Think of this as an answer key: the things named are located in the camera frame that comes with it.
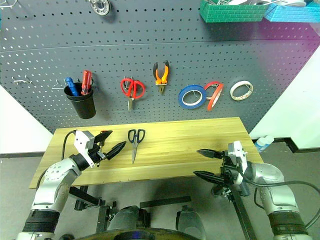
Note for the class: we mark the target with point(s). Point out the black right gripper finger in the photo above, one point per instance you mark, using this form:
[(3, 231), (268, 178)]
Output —
[(210, 177), (212, 154)]

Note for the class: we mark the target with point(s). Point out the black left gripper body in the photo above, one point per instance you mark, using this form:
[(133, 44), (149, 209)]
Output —
[(98, 155)]

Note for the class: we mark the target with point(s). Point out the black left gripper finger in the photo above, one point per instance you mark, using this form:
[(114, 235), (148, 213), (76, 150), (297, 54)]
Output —
[(115, 151), (102, 137)]

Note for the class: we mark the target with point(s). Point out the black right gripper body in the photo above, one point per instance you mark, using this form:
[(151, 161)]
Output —
[(228, 172)]

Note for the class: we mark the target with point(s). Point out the orange and black pliers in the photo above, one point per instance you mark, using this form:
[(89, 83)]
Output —
[(161, 77)]

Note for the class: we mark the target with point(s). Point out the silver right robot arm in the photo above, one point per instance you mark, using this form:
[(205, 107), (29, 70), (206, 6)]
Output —
[(277, 190)]

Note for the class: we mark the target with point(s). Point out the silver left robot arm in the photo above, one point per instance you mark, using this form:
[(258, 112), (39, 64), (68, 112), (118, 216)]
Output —
[(50, 190)]

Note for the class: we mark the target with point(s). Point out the grey metal pegboard wall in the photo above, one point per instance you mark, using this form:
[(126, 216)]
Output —
[(160, 45)]

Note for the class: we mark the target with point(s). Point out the black plastic cup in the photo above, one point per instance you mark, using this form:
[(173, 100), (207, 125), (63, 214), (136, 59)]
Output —
[(83, 106)]

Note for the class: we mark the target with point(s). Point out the clear bottle with blue label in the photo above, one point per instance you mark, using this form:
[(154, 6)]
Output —
[(263, 143)]

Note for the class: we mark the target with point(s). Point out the dark grey rounded shape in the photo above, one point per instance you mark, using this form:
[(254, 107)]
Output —
[(190, 221), (127, 217)]

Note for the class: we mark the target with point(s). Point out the blue tape roll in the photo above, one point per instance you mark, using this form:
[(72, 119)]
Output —
[(182, 101)]

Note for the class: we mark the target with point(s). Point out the dark curved rim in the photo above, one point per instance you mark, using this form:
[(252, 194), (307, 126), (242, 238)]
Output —
[(140, 235)]

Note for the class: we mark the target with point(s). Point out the green brick pattern box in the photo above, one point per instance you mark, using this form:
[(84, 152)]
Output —
[(230, 14)]

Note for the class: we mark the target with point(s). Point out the white printed card pack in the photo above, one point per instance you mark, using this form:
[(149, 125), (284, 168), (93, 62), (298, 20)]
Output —
[(240, 2)]

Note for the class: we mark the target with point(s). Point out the blue brick pattern box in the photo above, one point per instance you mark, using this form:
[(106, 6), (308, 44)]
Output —
[(292, 15)]

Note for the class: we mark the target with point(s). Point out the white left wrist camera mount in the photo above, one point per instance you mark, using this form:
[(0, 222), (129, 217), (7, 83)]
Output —
[(83, 145)]

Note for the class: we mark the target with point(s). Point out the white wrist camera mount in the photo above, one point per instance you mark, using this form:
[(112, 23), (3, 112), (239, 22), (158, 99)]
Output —
[(237, 150), (83, 145)]

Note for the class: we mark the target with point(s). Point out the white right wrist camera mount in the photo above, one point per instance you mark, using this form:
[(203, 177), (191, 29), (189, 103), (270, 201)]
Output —
[(237, 150)]

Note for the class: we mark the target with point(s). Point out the black metal table frame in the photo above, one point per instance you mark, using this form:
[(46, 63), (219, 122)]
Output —
[(90, 198)]

